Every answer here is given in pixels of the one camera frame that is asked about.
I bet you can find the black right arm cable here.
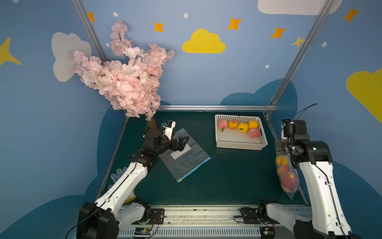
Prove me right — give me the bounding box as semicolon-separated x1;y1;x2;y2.
290;103;318;121

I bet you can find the white perforated plastic basket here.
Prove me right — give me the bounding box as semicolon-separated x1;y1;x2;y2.
214;114;268;150

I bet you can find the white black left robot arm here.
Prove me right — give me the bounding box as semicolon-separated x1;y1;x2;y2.
75;129;189;239

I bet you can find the left green circuit board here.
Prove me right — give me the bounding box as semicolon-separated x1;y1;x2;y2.
134;228;152;237

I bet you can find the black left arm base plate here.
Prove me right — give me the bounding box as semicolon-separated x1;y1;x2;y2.
133;208;165;225

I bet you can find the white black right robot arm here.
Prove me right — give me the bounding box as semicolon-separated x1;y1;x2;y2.
257;119;359;239

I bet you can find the aluminium frame post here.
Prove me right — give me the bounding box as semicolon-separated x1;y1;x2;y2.
71;0;107;61
264;0;336;118

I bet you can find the aluminium frame post right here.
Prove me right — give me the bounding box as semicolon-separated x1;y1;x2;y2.
264;0;336;118

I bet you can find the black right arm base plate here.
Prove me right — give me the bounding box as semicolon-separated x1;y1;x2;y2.
239;207;279;226

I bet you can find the orange wrinkled peach back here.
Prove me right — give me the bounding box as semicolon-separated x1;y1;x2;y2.
228;119;239;129

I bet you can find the yellow peach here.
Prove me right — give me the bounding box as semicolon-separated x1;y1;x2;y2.
248;120;259;129
237;122;249;133

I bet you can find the white blue dotted work glove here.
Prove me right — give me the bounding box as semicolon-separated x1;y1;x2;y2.
107;166;136;204

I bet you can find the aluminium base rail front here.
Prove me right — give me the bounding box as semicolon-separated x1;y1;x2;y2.
119;203;308;228

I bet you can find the aluminium frame rail back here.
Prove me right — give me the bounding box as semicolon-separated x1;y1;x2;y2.
158;105;277;112

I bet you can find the aluminium frame post left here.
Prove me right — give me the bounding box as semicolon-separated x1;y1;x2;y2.
71;0;107;61

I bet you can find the yellow peach back middle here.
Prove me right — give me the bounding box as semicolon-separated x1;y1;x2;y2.
237;122;249;133

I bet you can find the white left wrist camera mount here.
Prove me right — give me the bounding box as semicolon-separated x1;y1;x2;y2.
162;119;176;140

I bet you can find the yellow peach back right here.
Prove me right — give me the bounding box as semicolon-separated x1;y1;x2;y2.
248;120;259;129

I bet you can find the pink peach with leaf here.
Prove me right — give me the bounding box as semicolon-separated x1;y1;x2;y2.
280;172;299;193

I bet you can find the pink blossom artificial tree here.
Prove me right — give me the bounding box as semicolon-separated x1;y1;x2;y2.
73;21;175;129

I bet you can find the clear zip-top bag blue zipper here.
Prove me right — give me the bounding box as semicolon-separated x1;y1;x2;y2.
276;155;300;201

